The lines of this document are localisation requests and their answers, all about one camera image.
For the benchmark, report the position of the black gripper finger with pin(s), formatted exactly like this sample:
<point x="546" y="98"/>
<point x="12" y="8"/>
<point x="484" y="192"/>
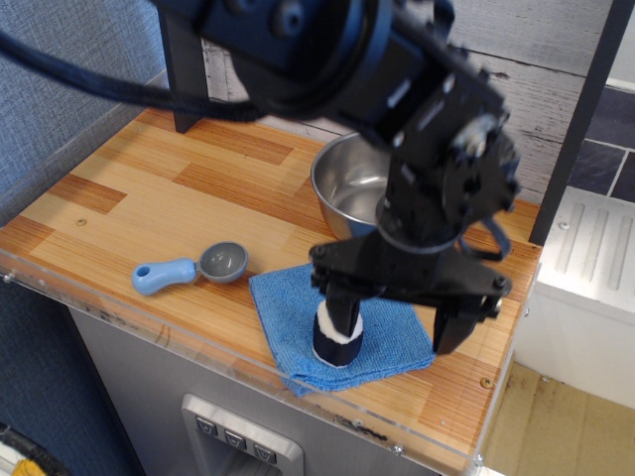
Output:
<point x="342" y="309"/>
<point x="455" y="320"/>

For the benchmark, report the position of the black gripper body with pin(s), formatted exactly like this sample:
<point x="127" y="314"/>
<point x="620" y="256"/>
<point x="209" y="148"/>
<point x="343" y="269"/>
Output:
<point x="371" y="267"/>

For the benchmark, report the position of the plush sushi roll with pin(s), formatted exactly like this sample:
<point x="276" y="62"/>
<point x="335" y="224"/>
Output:
<point x="330" y="345"/>

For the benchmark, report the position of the blue microfiber cloth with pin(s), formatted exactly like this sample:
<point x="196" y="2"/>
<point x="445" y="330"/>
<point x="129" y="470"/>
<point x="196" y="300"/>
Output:
<point x="394" y="340"/>

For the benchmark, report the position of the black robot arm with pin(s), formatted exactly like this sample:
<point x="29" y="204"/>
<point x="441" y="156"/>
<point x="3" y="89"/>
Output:
<point x="376" y="68"/>

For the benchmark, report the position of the clear acrylic edge guard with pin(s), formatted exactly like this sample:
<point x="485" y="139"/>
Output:
<point x="429" y="451"/>

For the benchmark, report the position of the white ribbed side unit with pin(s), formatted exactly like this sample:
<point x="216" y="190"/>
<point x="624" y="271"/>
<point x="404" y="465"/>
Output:
<point x="578" y="325"/>

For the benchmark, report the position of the silver metal bowl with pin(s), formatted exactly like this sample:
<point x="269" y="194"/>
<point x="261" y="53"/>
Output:
<point x="349" y="177"/>

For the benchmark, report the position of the blue grey toy scoop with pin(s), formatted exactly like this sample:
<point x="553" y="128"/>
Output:
<point x="220" y="263"/>

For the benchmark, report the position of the silver dispenser button panel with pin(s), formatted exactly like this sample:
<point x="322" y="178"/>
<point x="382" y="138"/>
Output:
<point x="224" y="443"/>

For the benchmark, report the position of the grey toy kitchen cabinet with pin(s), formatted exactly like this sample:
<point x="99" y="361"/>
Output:
<point x="146" y="383"/>

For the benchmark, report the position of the dark right shelf post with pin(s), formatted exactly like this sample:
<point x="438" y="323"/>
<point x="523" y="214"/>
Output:
<point x="602" y="61"/>

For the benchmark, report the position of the dark shelf post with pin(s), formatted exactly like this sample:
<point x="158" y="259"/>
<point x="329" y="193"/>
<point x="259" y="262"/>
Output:
<point x="185" y="69"/>
<point x="602" y="61"/>

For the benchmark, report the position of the dark left shelf post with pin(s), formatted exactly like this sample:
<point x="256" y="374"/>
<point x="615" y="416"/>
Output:
<point x="185" y="69"/>

